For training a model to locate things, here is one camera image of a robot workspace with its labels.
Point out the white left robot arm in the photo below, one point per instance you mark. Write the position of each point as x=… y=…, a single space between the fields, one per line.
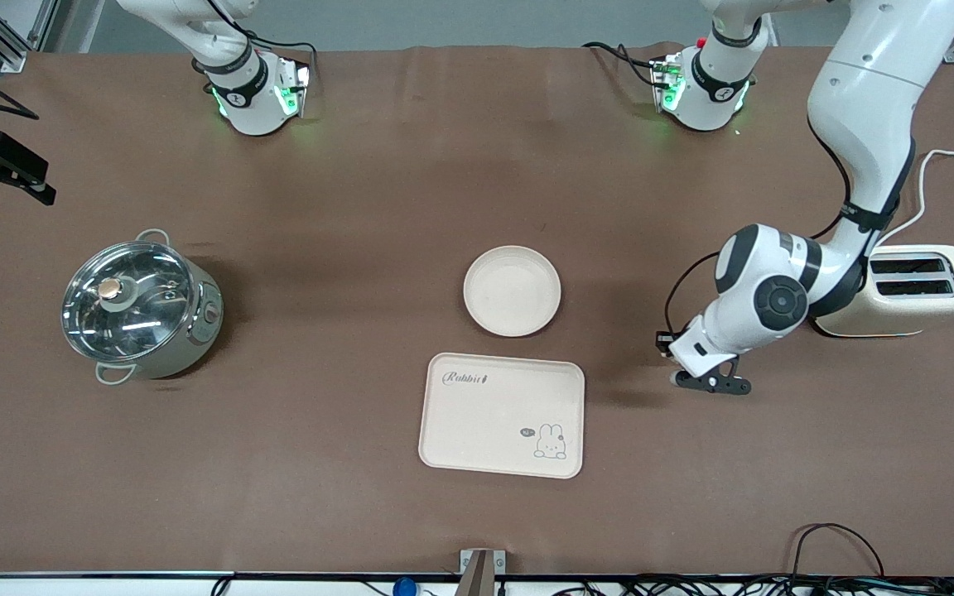
x=866 y=83

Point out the steel cooking pot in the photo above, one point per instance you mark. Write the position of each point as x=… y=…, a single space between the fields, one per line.
x=195 y=335

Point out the brown table cloth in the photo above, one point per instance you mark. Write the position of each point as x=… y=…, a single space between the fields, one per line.
x=361 y=207

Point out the glass pot lid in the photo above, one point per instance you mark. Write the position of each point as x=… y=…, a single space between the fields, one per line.
x=137 y=314

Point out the cream round plate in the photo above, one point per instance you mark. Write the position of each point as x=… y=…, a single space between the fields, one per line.
x=513 y=291

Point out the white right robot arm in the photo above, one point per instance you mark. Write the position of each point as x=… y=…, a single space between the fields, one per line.
x=249 y=99

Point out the grey metal camera bracket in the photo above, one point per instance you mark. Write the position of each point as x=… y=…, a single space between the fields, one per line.
x=481 y=571

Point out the blue round cap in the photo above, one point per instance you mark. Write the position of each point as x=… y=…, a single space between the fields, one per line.
x=404 y=587

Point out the cream rabbit print tray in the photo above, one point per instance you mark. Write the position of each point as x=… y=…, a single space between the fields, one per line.
x=493 y=422

